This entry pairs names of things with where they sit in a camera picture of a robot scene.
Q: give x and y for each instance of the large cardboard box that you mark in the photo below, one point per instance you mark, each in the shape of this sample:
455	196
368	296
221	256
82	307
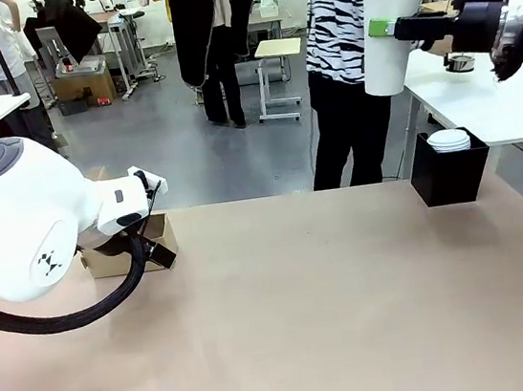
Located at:
83	89

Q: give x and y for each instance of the black jacket on rack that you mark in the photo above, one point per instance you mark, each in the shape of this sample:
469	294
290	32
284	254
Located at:
70	23

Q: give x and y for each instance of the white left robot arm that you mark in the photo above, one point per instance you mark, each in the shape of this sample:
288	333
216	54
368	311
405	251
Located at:
18	213

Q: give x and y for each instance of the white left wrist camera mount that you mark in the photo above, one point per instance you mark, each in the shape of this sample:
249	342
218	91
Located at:
156	185

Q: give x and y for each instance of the tan top white stool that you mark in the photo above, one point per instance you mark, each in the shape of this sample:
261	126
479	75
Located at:
277	48

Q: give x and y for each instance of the brown cardboard cup carrier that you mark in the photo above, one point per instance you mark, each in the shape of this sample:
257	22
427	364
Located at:
107	266

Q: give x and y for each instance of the grey tray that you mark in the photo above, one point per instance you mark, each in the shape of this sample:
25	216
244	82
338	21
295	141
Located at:
85	64

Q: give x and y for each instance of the person in zebra hoodie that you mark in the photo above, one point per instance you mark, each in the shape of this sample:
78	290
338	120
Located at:
345	97

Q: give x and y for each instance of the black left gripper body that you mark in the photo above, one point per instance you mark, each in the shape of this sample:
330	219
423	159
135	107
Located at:
109	244

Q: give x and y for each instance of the large white side table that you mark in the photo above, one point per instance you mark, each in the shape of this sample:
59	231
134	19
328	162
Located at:
471	100

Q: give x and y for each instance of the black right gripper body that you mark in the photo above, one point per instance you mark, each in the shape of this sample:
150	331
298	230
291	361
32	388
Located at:
478	27

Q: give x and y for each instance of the small black floor box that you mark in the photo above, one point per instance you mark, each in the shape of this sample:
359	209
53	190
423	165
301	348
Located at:
71	107

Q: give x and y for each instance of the white background desk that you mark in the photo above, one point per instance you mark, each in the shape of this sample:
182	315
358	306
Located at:
116	26

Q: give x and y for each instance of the black square cup holder box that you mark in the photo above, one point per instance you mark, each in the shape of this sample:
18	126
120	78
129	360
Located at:
452	180

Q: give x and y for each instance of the tall white lidded cup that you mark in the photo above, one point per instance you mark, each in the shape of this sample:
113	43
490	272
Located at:
393	62

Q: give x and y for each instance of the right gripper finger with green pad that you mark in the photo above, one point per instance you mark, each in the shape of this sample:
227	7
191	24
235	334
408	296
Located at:
427	44
422	26

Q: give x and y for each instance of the stack of white cups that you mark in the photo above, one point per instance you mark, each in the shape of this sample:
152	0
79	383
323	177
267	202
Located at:
449	139

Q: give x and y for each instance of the person in black clothes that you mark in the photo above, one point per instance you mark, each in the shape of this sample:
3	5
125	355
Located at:
220	66

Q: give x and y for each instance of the small metal container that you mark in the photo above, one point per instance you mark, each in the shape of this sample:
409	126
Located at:
460	64

